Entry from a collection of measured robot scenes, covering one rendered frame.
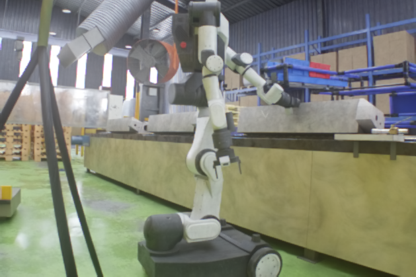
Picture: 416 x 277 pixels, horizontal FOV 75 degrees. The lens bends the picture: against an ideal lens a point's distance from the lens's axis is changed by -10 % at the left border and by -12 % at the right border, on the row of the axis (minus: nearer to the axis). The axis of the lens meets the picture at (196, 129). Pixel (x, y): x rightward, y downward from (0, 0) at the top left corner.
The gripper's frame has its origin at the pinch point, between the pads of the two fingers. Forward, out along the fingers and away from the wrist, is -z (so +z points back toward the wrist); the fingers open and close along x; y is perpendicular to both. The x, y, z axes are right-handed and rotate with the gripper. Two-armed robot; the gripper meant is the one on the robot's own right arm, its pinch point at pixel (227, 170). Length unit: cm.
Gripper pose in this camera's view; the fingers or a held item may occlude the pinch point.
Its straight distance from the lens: 143.2
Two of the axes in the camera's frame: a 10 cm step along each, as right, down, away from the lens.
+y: 0.3, 0.1, 10.0
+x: 9.8, -1.9, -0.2
